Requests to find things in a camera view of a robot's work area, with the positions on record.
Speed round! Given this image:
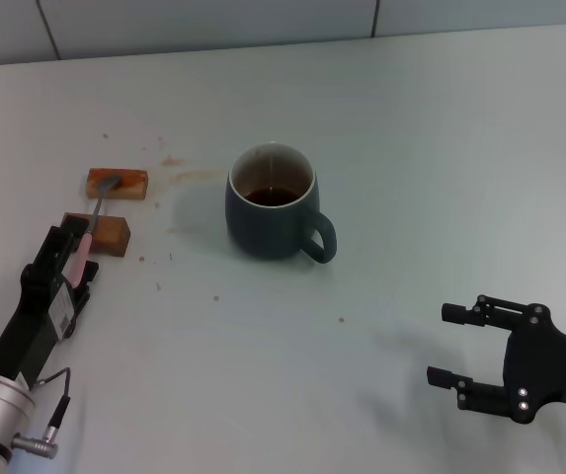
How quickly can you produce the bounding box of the grey ceramic cup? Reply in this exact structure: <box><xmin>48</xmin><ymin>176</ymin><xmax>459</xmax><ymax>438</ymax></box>
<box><xmin>223</xmin><ymin>141</ymin><xmax>338</xmax><ymax>265</ymax></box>

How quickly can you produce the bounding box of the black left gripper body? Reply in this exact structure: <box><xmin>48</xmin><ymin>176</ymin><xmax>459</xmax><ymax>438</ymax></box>
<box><xmin>0</xmin><ymin>256</ymin><xmax>87</xmax><ymax>392</ymax></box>

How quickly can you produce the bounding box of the light wooden block orange stained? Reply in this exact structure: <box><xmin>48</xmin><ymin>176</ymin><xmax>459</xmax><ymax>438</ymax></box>
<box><xmin>85</xmin><ymin>168</ymin><xmax>150</xmax><ymax>201</ymax></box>

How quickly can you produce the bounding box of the pink handled metal spoon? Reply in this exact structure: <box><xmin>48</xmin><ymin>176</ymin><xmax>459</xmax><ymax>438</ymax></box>
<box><xmin>71</xmin><ymin>174</ymin><xmax>124</xmax><ymax>288</ymax></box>

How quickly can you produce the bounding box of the left wrist cable with connector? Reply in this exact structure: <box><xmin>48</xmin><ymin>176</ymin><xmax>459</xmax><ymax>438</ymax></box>
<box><xmin>11</xmin><ymin>367</ymin><xmax>73</xmax><ymax>459</ymax></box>

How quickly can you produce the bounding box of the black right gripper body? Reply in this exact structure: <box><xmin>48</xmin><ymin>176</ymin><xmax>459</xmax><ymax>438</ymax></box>
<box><xmin>503</xmin><ymin>315</ymin><xmax>566</xmax><ymax>425</ymax></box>

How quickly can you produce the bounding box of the brown notched wooden block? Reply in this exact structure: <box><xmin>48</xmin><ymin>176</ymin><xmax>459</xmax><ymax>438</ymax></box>
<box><xmin>61</xmin><ymin>211</ymin><xmax>131</xmax><ymax>258</ymax></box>

